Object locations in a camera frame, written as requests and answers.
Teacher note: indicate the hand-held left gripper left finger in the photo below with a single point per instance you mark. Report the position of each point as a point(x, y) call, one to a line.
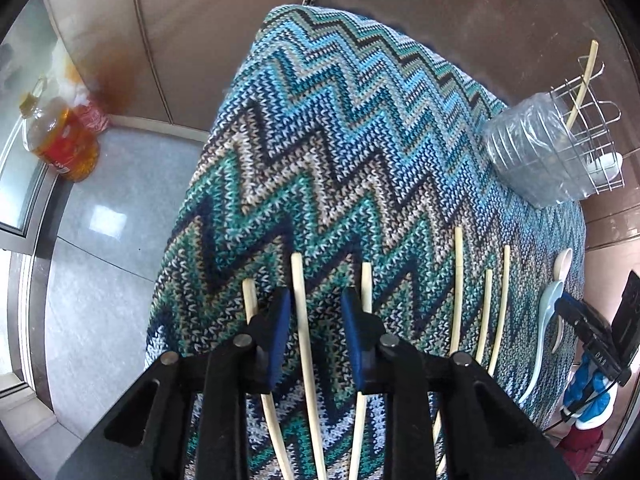
point(280, 335)

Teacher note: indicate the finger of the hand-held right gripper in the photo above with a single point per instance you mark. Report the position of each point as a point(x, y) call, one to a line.
point(587, 332)
point(570, 306)

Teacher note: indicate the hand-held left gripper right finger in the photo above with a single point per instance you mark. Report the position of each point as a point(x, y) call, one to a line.
point(352, 335)

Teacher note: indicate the light blue ceramic spoon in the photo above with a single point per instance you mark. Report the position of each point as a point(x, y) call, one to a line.
point(547, 305)

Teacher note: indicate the cream bamboo chopstick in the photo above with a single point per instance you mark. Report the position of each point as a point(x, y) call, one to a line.
point(585, 80)
point(367, 285)
point(250, 305)
point(302, 320)
point(458, 285)
point(485, 310)
point(502, 300)

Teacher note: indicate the white ceramic spoon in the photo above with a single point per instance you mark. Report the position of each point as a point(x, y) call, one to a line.
point(563, 262)

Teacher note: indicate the person's right forearm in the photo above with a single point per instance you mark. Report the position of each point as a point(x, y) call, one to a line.
point(580, 450)

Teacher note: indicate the person's right hand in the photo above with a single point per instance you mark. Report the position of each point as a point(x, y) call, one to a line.
point(585, 395)

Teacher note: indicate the white plastic tray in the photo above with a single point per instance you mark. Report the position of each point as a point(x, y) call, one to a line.
point(607, 162)

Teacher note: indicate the clear plastic bottle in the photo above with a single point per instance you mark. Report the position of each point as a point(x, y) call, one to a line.
point(530, 150)

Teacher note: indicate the blue zigzag knitted cloth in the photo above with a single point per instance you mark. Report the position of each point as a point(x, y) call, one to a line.
point(325, 160)

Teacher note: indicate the cooking oil bottle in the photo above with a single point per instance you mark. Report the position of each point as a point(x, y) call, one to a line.
point(60, 145)

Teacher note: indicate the glass sliding door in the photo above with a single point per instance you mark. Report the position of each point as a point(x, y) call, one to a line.
point(20, 185)

